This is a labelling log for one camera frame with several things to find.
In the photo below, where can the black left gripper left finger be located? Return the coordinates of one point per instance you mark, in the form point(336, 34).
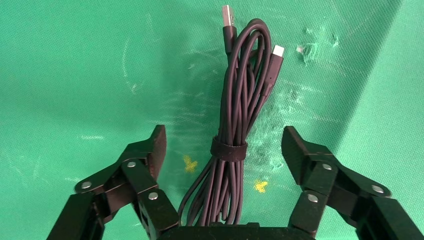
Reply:
point(145, 155)

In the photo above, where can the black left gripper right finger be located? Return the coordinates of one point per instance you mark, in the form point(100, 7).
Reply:
point(311, 159)

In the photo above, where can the green table mat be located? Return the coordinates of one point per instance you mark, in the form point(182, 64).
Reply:
point(82, 66)

